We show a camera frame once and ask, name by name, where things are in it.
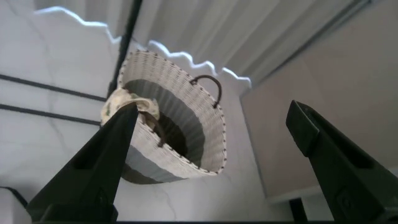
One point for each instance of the black clothes rack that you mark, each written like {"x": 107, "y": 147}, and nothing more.
{"x": 126, "y": 46}

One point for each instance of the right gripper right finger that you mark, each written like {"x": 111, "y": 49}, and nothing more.
{"x": 357, "y": 193}

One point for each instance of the white curtain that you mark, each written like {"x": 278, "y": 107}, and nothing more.
{"x": 202, "y": 28}

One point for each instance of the cream printed garment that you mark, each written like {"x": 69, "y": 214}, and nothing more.
{"x": 113, "y": 104}

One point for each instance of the white laundry basket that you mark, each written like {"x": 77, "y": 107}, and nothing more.
{"x": 192, "y": 109}

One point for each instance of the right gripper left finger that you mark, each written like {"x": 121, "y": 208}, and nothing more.
{"x": 90, "y": 186}

